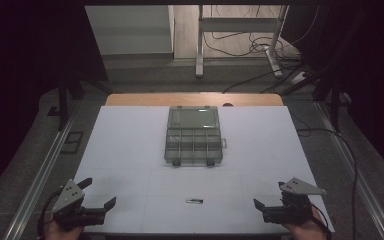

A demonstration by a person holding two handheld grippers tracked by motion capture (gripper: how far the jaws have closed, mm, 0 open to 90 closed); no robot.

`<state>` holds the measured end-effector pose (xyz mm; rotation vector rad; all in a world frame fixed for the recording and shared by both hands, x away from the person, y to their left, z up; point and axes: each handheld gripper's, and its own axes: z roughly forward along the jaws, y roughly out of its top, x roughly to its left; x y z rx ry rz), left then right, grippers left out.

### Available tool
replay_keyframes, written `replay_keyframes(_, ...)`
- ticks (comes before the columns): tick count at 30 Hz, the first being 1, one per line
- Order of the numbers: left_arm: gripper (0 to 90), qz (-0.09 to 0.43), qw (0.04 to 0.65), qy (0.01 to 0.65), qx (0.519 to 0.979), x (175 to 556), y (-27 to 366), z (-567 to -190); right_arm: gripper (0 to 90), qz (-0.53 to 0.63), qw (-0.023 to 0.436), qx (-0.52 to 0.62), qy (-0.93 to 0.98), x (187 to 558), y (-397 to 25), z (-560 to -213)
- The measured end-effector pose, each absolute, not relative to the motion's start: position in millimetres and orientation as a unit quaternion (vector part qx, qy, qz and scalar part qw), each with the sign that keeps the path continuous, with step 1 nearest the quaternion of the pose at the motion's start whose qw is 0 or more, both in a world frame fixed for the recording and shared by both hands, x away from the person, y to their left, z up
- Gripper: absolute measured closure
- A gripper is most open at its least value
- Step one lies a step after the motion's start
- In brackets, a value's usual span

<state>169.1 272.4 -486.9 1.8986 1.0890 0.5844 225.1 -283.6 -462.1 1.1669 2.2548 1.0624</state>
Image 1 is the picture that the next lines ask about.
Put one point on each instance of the white desk frame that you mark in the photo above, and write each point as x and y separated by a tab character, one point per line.
236	25

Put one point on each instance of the black metal stand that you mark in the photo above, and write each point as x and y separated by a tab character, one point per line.
63	100
335	100

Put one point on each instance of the white board table cover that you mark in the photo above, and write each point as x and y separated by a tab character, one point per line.
130	150

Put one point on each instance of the wooden table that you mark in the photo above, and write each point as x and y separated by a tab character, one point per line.
193	99

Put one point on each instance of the small dark metal part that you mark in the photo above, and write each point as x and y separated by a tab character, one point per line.
194	201

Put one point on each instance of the person's right hand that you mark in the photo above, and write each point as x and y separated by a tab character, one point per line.
308	230

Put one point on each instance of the white power strip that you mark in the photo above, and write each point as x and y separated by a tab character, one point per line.
298	77

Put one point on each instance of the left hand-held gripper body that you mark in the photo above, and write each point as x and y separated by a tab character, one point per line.
67	196

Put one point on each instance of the metal floor rail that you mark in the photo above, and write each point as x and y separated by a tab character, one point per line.
356	173
38	180

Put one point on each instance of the clear plastic compartment box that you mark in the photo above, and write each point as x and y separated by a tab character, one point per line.
193	140

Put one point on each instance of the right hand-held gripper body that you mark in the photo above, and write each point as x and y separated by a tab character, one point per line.
293	206

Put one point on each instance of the person's left hand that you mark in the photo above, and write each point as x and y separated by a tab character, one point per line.
63	234

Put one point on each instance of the white cabinet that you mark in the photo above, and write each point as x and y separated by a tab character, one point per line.
130	30

